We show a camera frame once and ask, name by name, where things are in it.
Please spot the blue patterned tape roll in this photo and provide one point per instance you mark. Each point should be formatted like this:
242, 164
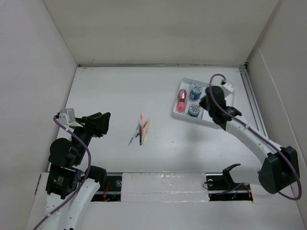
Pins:
196, 91
195, 110

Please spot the black pen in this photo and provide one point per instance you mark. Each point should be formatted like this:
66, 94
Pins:
140, 136

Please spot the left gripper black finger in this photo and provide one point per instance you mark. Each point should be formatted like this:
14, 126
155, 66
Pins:
92, 117
102, 121

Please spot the white foam block front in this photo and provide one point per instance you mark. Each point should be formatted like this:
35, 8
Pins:
164, 187

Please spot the orange pen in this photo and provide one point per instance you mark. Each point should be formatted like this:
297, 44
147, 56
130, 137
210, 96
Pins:
141, 119

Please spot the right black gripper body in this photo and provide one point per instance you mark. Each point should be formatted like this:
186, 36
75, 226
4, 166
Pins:
206, 106

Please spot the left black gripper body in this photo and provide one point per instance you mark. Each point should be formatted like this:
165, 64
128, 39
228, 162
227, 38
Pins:
86, 132

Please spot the red clear pen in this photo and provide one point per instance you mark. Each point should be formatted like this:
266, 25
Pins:
144, 125

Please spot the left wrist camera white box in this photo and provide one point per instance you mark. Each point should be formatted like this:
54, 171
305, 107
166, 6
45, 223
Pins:
66, 116

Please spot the pink glue bottle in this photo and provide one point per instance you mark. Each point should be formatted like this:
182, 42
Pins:
182, 97

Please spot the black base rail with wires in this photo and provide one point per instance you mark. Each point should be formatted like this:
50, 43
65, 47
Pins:
111, 192

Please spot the blue clear pen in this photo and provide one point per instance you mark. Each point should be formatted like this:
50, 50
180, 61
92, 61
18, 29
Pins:
134, 134

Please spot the white compartment tray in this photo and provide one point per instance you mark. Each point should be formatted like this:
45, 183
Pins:
205, 119

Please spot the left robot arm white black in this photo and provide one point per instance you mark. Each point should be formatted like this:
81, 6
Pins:
72, 180

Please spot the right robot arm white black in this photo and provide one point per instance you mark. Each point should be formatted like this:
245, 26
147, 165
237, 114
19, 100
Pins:
279, 165

